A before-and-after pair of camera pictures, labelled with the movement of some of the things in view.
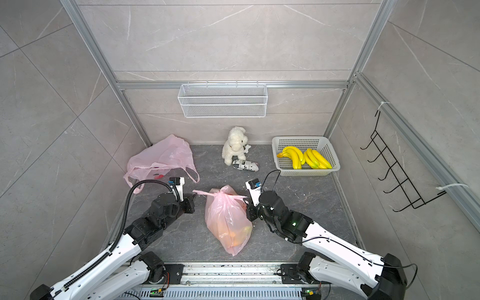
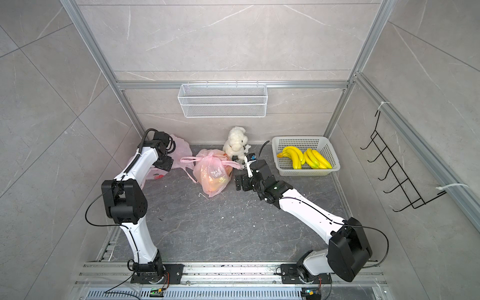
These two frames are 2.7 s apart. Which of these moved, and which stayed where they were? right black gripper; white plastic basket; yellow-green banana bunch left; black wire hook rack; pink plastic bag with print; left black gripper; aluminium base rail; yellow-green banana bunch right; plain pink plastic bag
Moved: right black gripper; left black gripper; pink plastic bag with print
Stayed: white plastic basket; yellow-green banana bunch left; plain pink plastic bag; aluminium base rail; yellow-green banana bunch right; black wire hook rack
